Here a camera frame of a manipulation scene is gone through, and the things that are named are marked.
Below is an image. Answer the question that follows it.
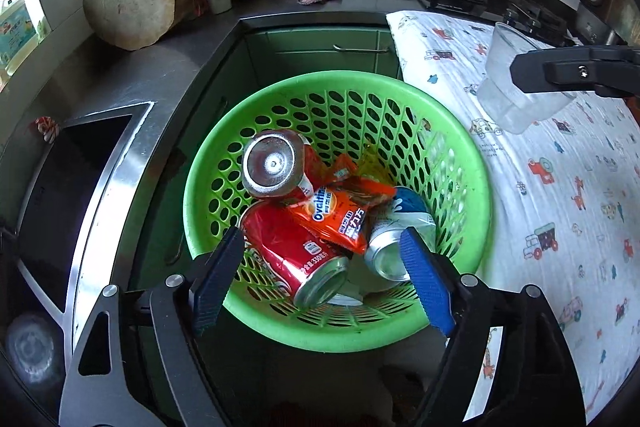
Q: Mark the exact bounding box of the blue white crushed can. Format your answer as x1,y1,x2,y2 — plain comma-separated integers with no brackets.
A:
364,186,436,283

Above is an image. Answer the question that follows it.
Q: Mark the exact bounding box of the red cola can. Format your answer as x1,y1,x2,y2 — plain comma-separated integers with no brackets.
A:
240,200,349,309

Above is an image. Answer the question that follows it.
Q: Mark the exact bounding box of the orange Ovaltine snack packet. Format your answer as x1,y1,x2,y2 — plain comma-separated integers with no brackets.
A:
288,176,396,255

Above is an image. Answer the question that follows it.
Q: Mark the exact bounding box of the white paper cup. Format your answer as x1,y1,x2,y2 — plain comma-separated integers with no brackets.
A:
329,255,390,307

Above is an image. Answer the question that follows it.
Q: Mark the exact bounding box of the green perforated plastic trash basket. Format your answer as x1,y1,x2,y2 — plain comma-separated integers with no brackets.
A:
183,70,492,353

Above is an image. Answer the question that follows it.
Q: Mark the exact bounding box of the black rice cooker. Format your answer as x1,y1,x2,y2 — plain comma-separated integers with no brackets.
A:
575,0,626,46

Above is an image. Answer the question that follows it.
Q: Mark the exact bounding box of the white cartoon-print tablecloth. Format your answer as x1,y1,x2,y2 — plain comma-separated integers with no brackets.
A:
387,11,639,421

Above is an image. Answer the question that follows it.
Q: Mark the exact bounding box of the stainless steel sink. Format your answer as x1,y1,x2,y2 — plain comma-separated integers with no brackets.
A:
2,103,152,416

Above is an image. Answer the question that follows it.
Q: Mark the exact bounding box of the small red sink ornament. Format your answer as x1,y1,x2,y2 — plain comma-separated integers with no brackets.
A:
34,116,60,144

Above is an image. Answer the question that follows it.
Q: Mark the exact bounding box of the detergent jug on windowsill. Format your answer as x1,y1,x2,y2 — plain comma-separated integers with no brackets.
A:
0,0,38,76

